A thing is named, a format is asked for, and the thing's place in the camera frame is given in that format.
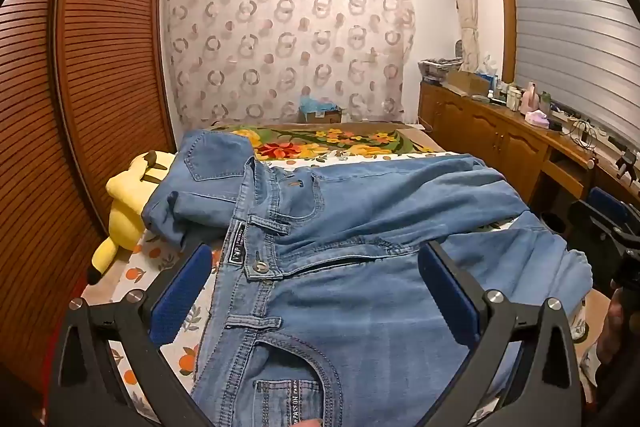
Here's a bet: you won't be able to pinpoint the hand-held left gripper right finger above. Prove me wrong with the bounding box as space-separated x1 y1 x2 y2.
417 239 588 427

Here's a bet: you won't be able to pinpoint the black cable tangle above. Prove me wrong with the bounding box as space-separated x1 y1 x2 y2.
565 117 603 148

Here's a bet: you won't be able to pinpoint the beige floral blanket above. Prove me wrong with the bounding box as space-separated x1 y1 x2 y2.
210 122 446 162

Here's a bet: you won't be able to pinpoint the wooden louvered wardrobe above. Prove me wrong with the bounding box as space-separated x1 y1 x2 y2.
0 0 176 408

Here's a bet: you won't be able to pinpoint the cardboard box with blue cloth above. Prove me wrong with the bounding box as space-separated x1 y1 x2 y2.
298 96 346 125

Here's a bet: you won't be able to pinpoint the wooden sideboard cabinet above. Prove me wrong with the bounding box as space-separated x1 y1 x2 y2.
417 79 640 218

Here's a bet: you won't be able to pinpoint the stack of newspapers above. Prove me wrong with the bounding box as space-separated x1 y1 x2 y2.
419 57 463 82

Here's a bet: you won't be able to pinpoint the blue denim pants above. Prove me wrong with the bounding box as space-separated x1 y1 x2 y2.
141 129 593 427

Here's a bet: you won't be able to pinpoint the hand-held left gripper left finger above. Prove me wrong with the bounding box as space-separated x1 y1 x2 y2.
47 242 215 427

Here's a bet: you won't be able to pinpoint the white orange print blanket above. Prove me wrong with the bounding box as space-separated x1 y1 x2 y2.
80 150 591 427

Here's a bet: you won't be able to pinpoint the person's right hand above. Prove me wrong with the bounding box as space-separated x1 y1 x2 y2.
597 289 638 360

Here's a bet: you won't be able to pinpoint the yellow plush toy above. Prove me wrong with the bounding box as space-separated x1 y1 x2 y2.
89 150 176 285

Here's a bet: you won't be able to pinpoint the circle patterned sheer curtain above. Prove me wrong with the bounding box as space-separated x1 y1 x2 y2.
160 0 418 130

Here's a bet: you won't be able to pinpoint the pink bottle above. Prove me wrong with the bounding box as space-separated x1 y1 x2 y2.
520 82 538 115

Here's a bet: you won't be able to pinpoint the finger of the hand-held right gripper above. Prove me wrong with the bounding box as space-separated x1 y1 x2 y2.
569 187 630 253

